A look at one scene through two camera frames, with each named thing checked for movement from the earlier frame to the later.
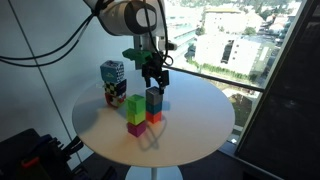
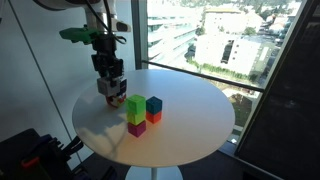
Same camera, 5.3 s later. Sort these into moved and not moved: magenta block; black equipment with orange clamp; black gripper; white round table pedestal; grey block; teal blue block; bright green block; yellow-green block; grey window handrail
Moved: magenta block; black gripper; grey block
Not moved: white round table pedestal; teal blue block; bright green block; yellow-green block; grey window handrail; black equipment with orange clamp
